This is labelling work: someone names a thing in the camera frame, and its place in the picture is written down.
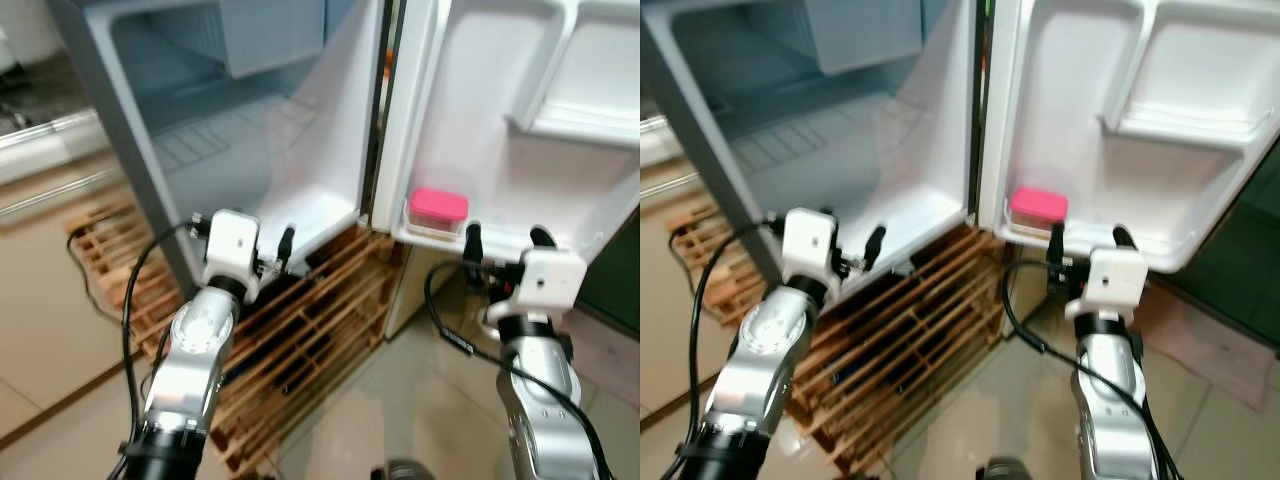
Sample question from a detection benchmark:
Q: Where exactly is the clear container with pink lid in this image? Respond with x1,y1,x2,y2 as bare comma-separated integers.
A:
1007,185,1069,239
406,186,470,241

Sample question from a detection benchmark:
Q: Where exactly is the dark grey fridge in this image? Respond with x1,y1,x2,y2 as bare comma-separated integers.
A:
640,0,986,291
48,0,401,301

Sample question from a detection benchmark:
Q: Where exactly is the white lined fridge door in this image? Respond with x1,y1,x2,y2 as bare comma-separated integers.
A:
370,0,641,276
975,0,1280,276

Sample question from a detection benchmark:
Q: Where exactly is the grey fridge inner compartment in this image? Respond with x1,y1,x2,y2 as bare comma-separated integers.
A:
165,0,328,81
770,0,926,76

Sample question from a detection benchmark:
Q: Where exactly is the dark glass sliding door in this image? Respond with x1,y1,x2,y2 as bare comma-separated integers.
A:
1165,135,1280,336
578,205,641,336

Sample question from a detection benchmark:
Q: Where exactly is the beige kitchen cabinet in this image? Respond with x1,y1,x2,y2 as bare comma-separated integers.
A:
640,150,701,416
0,150,136,441

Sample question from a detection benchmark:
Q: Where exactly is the wooden wine rack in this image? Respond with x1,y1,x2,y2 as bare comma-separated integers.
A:
65,195,406,479
665,195,1006,476

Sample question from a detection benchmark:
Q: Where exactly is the grey right robot foot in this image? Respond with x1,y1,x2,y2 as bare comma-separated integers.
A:
372,458,433,480
985,457,1043,480

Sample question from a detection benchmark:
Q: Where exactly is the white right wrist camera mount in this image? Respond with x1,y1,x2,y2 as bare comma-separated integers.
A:
1065,247,1149,321
486,248,589,327

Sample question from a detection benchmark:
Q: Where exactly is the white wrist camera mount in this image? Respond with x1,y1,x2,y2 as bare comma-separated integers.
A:
783,207,841,301
1065,247,1149,321
202,209,264,303
486,248,589,327

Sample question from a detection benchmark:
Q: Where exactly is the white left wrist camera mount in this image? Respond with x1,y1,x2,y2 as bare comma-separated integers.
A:
783,207,841,301
202,209,264,303

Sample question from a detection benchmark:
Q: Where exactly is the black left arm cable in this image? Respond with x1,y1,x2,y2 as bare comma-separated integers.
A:
690,212,788,471
120,215,211,471

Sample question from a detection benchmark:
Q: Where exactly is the silver bar drawer handle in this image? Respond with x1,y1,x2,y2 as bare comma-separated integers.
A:
640,160,698,196
0,170,113,219

